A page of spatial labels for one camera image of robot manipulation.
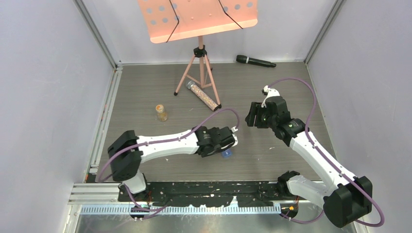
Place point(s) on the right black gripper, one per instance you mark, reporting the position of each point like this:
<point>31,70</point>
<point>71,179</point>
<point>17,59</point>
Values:
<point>255,109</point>

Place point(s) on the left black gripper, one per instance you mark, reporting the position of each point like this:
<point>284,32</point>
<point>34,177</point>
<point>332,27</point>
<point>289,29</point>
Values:
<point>219,149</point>

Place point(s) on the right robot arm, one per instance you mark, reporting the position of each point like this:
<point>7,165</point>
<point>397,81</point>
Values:
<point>343,196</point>

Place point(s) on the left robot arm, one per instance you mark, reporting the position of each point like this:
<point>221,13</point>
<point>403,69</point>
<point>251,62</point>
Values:
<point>129,151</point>

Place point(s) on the pink blue weekly pill organizer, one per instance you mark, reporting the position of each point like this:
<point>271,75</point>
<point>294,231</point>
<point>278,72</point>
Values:
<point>227,153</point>

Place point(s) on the black microphone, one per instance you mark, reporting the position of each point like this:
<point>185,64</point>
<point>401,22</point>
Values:
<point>252,61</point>

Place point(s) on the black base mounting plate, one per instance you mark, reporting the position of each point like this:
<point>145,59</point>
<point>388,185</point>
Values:
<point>209,194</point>

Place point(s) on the small amber pill bottle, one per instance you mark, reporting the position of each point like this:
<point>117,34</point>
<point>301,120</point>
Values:
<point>161,113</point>

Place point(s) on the pink music stand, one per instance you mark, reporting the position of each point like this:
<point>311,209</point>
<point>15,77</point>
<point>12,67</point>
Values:
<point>172,20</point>

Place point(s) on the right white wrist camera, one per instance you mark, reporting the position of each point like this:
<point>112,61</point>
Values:
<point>268,92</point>

